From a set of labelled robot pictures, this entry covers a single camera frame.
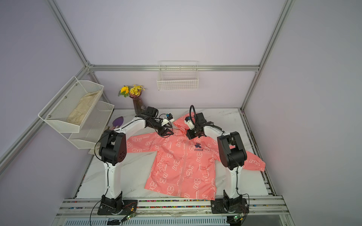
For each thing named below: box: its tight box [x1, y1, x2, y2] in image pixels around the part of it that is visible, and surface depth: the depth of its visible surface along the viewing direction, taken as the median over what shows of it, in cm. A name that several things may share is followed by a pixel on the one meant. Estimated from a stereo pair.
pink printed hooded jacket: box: [125, 113, 266, 201], surface depth 90 cm
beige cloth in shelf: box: [65, 89, 101, 126], surface depth 81 cm
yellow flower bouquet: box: [117, 84, 146, 98], surface depth 100 cm
